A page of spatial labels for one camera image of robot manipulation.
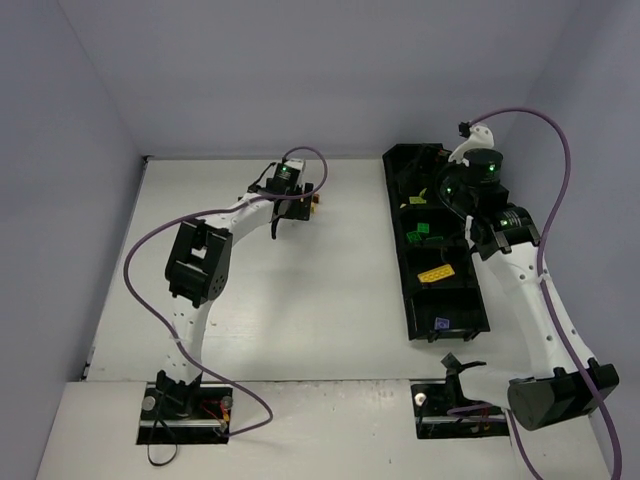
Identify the dark green curved lego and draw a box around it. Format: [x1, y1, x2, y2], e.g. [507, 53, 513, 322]
[406, 231, 421, 244]

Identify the yellow long lego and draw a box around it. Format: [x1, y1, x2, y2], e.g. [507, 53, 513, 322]
[417, 264, 455, 284]

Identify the purple square lego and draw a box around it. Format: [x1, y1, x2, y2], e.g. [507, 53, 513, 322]
[434, 317, 450, 331]

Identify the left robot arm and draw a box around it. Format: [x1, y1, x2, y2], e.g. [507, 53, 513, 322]
[156, 159, 314, 416]

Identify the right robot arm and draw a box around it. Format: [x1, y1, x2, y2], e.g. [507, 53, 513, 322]
[435, 147, 620, 431]

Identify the black compartment bin row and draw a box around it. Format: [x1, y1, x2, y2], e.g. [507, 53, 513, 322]
[382, 143, 490, 343]

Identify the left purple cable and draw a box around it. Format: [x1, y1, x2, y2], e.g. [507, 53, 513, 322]
[123, 146, 330, 439]

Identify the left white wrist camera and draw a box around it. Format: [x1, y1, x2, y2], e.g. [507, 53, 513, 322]
[275, 158, 306, 184]

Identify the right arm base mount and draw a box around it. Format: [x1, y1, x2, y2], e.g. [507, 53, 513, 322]
[410, 353, 510, 440]

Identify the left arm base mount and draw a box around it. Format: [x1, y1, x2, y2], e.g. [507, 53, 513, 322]
[136, 383, 234, 446]

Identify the black loop cable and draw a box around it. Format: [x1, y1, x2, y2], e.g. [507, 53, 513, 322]
[146, 419, 179, 469]

